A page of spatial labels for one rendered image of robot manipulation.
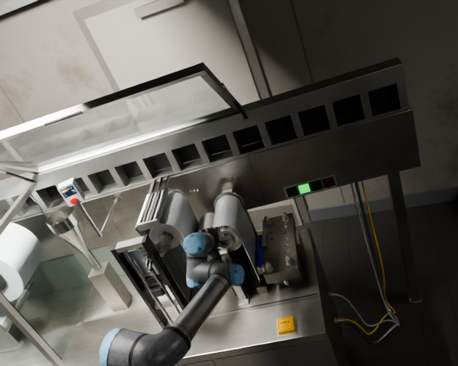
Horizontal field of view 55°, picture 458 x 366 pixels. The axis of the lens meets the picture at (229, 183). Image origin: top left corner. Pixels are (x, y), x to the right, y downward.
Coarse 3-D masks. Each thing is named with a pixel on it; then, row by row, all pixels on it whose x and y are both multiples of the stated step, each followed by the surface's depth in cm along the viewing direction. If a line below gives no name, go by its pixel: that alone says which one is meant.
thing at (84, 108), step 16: (160, 80) 148; (176, 80) 147; (208, 80) 153; (112, 96) 152; (128, 96) 151; (224, 96) 172; (64, 112) 157; (80, 112) 155; (240, 112) 187; (16, 128) 161; (32, 128) 160; (176, 128) 201; (128, 144) 207; (16, 176) 208
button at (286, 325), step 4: (292, 316) 186; (280, 320) 186; (284, 320) 185; (288, 320) 185; (292, 320) 184; (280, 324) 185; (284, 324) 184; (288, 324) 183; (292, 324) 182; (280, 328) 183; (284, 328) 182; (288, 328) 181; (292, 328) 181; (280, 332) 182; (284, 332) 182; (288, 332) 181; (292, 332) 181
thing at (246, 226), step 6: (246, 216) 212; (246, 222) 209; (246, 228) 206; (246, 234) 203; (252, 234) 215; (246, 240) 199; (252, 240) 211; (246, 246) 196; (252, 246) 208; (246, 252) 195; (252, 252) 204; (252, 258) 201; (252, 264) 199
